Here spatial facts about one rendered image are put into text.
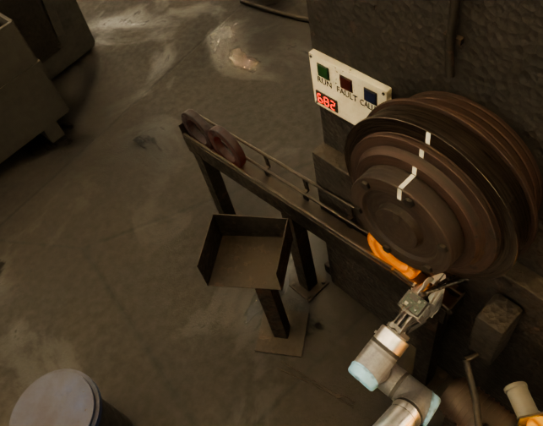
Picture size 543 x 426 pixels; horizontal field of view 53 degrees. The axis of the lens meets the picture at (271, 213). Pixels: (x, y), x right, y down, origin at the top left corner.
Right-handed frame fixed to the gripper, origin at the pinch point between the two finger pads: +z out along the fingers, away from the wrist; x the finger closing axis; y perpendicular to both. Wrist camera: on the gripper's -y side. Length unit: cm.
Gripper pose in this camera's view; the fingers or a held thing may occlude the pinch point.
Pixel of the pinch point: (442, 278)
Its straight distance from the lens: 160.2
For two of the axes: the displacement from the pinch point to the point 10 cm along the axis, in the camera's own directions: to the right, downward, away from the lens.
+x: -6.8, -5.2, 5.1
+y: -3.8, -3.5, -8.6
